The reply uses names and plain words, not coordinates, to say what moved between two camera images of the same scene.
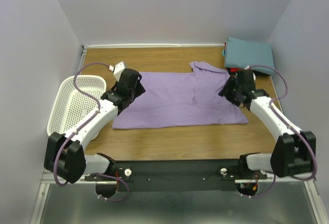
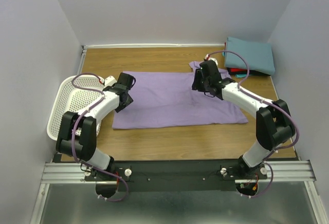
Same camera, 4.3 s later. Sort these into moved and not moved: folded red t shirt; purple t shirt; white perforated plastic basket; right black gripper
Moved: right black gripper
Not moved: white perforated plastic basket; folded red t shirt; purple t shirt
